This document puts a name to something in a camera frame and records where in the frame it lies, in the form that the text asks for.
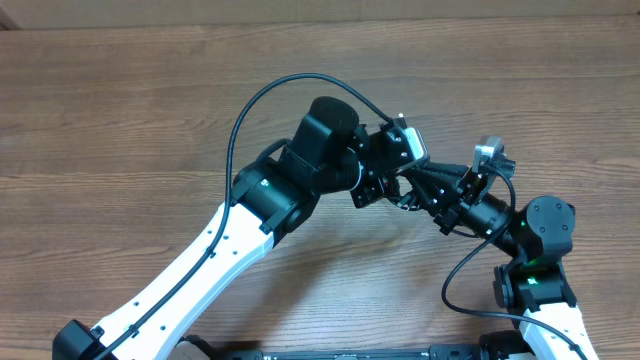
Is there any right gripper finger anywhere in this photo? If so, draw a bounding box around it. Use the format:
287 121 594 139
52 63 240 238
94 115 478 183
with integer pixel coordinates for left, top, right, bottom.
399 172 446 216
407 161 468 181

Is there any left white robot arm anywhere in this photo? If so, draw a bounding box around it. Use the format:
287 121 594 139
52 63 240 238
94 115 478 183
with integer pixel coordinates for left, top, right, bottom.
52 97 427 359

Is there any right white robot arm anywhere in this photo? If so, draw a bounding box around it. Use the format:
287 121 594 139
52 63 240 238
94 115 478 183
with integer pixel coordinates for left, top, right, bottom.
402 164 597 359

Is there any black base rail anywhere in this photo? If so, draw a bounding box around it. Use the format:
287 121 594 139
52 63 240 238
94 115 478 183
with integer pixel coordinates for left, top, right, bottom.
212 344 489 360

